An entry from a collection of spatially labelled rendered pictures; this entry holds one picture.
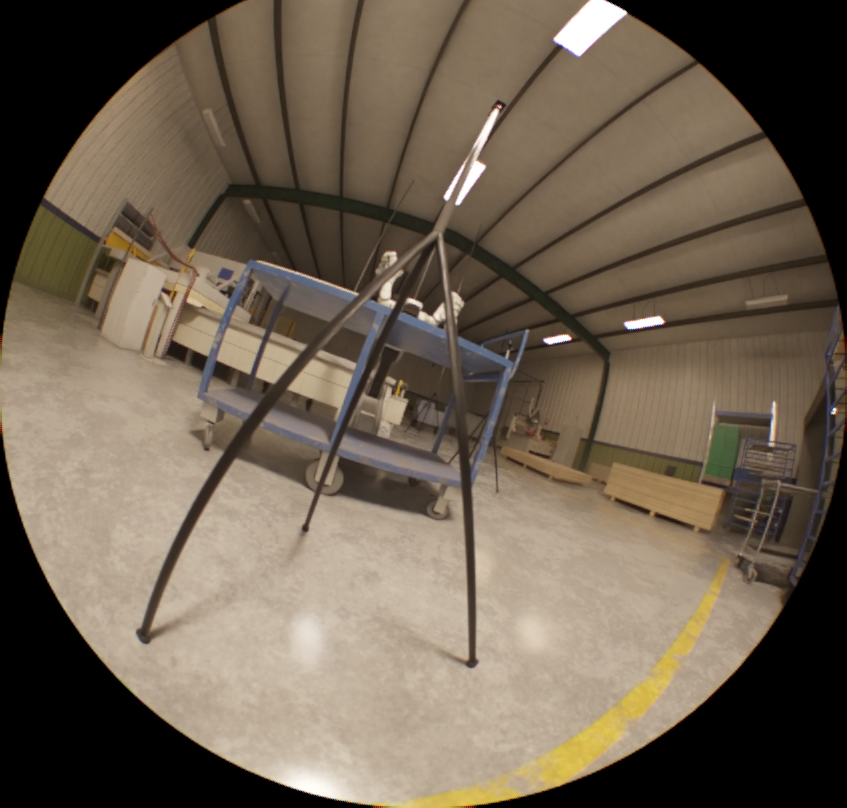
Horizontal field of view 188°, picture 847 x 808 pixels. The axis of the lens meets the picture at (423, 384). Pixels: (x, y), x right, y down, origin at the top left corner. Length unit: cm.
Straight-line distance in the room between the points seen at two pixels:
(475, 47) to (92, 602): 603
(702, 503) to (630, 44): 706
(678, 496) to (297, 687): 515
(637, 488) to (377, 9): 928
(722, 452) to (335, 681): 778
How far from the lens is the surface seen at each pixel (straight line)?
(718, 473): 776
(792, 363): 995
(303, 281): 139
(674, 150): 610
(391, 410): 336
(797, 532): 728
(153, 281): 392
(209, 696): 66
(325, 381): 331
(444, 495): 151
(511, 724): 78
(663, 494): 528
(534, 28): 541
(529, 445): 951
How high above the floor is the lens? 62
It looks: 5 degrees up
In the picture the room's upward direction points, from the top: 19 degrees clockwise
